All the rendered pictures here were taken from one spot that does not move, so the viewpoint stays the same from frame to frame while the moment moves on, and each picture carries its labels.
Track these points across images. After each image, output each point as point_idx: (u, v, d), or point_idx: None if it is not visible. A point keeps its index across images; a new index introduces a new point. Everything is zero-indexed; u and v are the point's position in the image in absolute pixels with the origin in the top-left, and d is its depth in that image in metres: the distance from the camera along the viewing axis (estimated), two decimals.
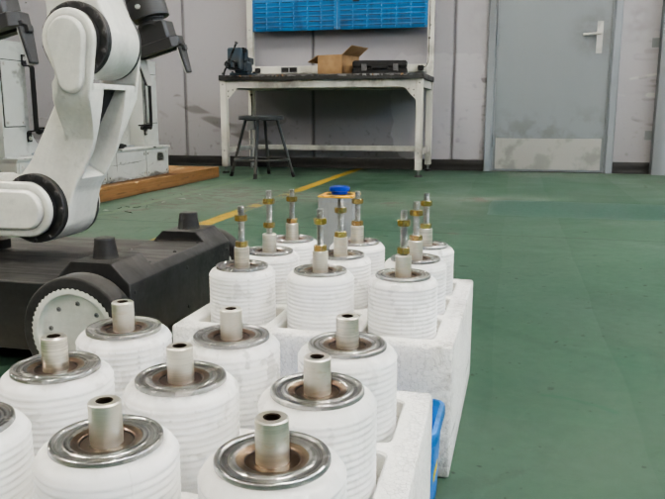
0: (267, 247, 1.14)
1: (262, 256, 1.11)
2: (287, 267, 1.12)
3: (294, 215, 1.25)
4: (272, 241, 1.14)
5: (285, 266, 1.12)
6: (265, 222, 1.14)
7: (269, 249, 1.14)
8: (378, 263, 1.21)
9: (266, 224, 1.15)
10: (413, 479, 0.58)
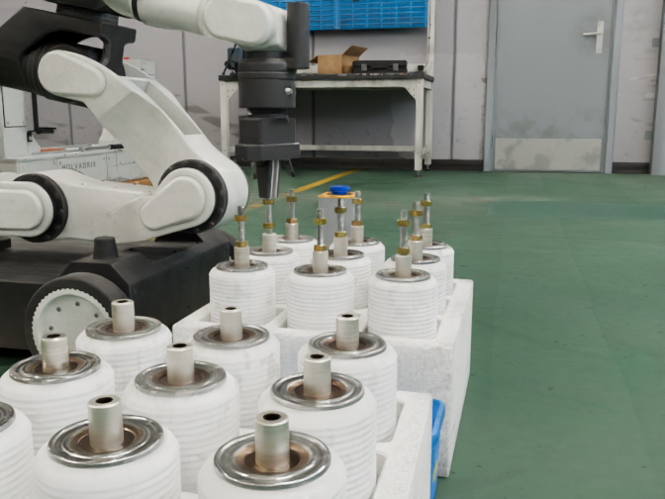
0: (267, 247, 1.14)
1: (262, 256, 1.11)
2: (287, 267, 1.12)
3: (294, 215, 1.25)
4: (272, 241, 1.14)
5: (285, 266, 1.12)
6: (268, 223, 1.13)
7: (269, 249, 1.14)
8: (378, 263, 1.21)
9: (265, 226, 1.14)
10: (413, 479, 0.58)
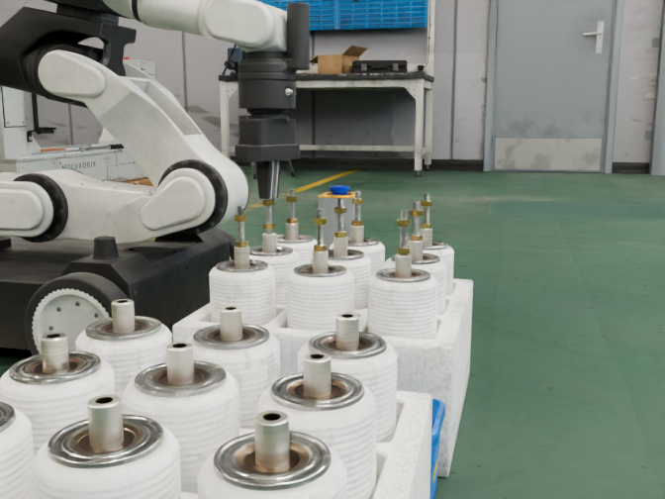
0: (267, 247, 1.14)
1: (262, 256, 1.11)
2: (287, 267, 1.12)
3: (294, 215, 1.25)
4: (272, 241, 1.14)
5: (285, 266, 1.12)
6: (273, 223, 1.14)
7: (269, 249, 1.14)
8: (378, 263, 1.21)
9: (274, 226, 1.14)
10: (413, 479, 0.58)
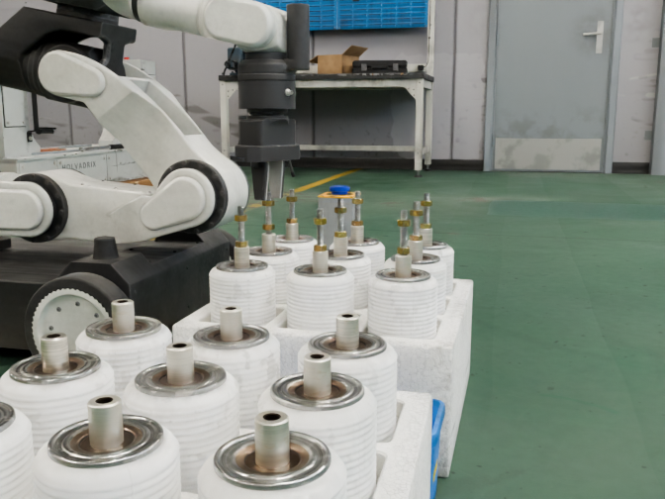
0: (265, 247, 1.14)
1: (256, 256, 1.11)
2: (281, 268, 1.11)
3: (294, 215, 1.25)
4: (270, 241, 1.14)
5: (278, 267, 1.11)
6: (265, 223, 1.15)
7: (267, 249, 1.14)
8: (378, 263, 1.21)
9: (267, 226, 1.15)
10: (413, 479, 0.58)
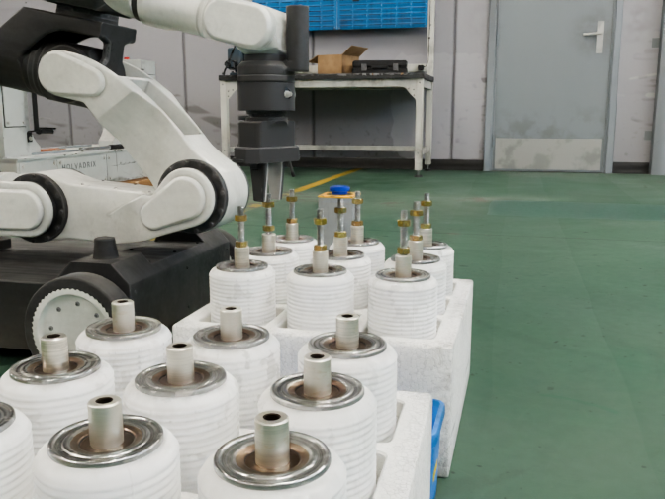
0: (265, 247, 1.14)
1: (256, 256, 1.11)
2: (281, 268, 1.11)
3: (294, 215, 1.25)
4: (270, 241, 1.14)
5: (278, 267, 1.11)
6: (273, 225, 1.14)
7: (267, 249, 1.14)
8: (378, 263, 1.21)
9: (273, 228, 1.14)
10: (413, 479, 0.58)
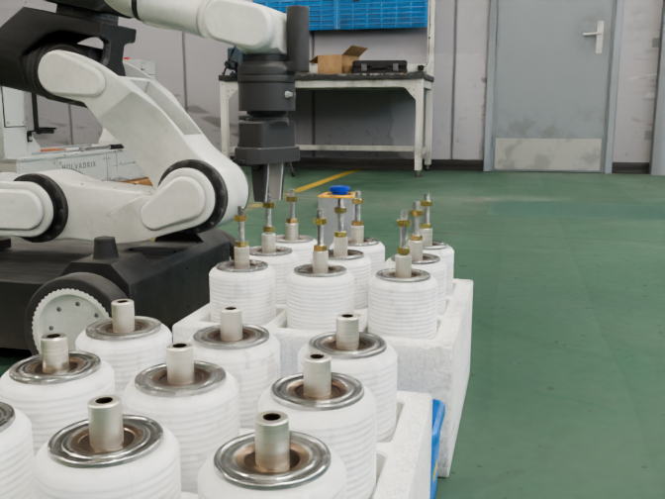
0: (265, 247, 1.14)
1: (256, 256, 1.11)
2: (281, 268, 1.11)
3: (294, 215, 1.25)
4: (270, 241, 1.14)
5: (278, 267, 1.11)
6: None
7: (267, 249, 1.14)
8: (378, 263, 1.21)
9: (269, 228, 1.15)
10: (413, 479, 0.58)
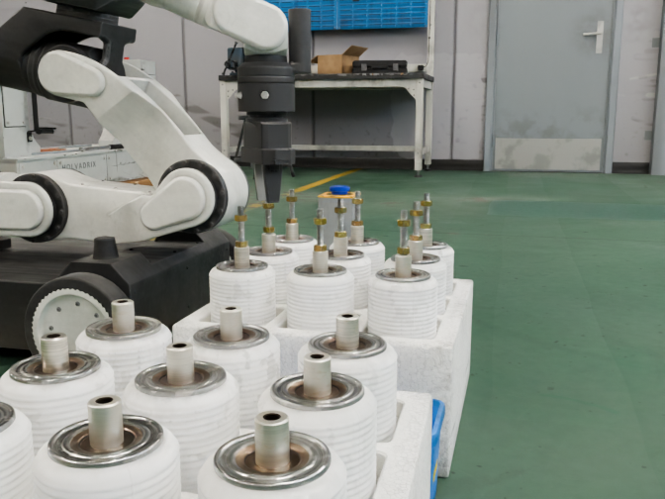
0: (265, 247, 1.14)
1: (256, 256, 1.11)
2: (281, 268, 1.11)
3: (294, 215, 1.25)
4: (270, 241, 1.14)
5: (278, 267, 1.11)
6: (265, 227, 1.14)
7: (267, 249, 1.14)
8: (378, 263, 1.21)
9: (263, 230, 1.14)
10: (413, 479, 0.58)
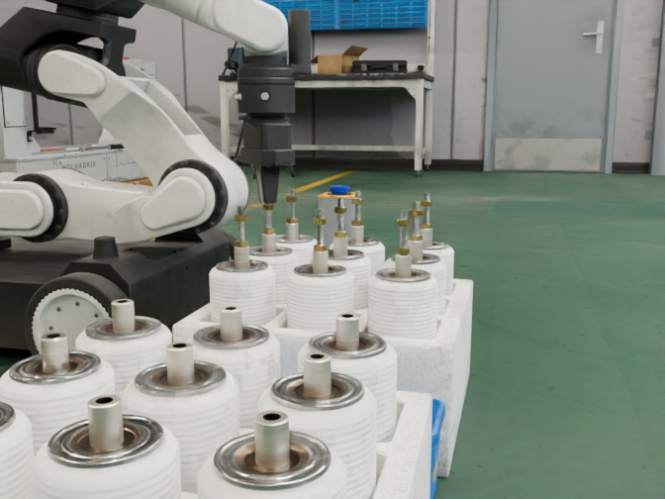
0: (265, 247, 1.14)
1: (256, 256, 1.11)
2: (281, 268, 1.11)
3: (294, 215, 1.25)
4: (270, 241, 1.14)
5: (278, 267, 1.11)
6: None
7: (267, 249, 1.14)
8: (378, 263, 1.21)
9: (270, 230, 1.15)
10: (413, 479, 0.58)
